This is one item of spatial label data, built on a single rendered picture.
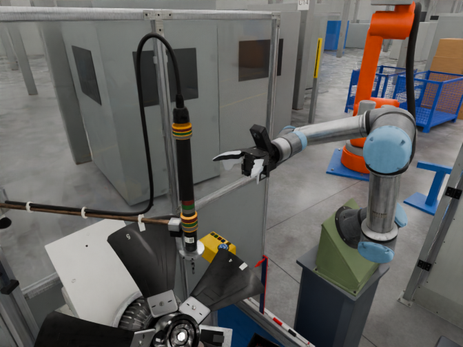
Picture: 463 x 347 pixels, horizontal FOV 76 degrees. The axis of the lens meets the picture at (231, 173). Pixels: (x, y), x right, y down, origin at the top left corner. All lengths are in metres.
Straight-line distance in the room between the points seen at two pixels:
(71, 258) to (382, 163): 1.01
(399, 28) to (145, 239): 4.00
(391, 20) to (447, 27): 6.88
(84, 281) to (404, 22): 4.18
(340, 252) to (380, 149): 0.56
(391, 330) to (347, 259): 1.42
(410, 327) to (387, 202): 1.85
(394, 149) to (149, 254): 0.76
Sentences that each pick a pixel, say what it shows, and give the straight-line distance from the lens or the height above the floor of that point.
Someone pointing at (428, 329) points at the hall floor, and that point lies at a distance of 2.85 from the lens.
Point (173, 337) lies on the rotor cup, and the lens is 0.96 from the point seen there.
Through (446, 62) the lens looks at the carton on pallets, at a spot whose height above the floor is 1.13.
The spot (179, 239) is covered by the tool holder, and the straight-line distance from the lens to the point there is 0.83.
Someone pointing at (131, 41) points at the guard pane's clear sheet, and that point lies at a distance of 1.41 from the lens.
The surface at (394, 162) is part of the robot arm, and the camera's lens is 0.91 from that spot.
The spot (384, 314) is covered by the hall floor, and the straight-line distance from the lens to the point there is 2.79.
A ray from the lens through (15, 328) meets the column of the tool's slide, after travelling 1.47.
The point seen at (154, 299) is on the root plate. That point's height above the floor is 1.26.
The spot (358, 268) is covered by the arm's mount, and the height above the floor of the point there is 1.11.
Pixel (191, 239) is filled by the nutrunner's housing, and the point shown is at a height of 1.50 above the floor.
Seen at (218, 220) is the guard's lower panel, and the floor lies 0.78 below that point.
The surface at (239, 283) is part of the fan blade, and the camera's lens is 1.11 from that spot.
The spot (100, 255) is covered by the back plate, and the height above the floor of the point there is 1.28.
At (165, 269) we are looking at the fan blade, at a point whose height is 1.34.
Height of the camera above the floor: 2.02
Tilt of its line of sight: 28 degrees down
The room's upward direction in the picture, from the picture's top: straight up
